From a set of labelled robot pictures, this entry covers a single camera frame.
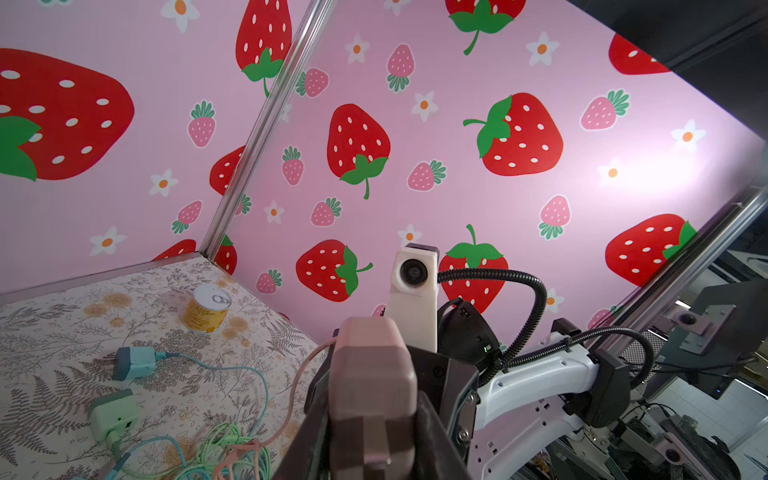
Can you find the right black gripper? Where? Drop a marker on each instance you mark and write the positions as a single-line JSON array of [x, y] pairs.
[[450, 383]]

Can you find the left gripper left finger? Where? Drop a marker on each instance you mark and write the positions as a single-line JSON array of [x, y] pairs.
[[306, 444]]

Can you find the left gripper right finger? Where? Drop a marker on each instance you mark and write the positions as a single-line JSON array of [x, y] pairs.
[[435, 455]]

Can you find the pink charger plug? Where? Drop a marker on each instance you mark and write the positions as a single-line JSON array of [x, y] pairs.
[[372, 402]]

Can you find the green charger plug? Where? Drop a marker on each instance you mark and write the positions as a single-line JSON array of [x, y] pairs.
[[111, 416]]

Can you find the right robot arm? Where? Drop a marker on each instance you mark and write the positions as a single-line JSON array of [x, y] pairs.
[[550, 391]]

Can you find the blue charger plug far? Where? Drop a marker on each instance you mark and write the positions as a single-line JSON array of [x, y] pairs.
[[135, 362]]

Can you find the yellow tin can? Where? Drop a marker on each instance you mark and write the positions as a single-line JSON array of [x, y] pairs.
[[207, 309]]

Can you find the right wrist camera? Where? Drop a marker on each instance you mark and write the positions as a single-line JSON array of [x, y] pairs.
[[413, 296]]

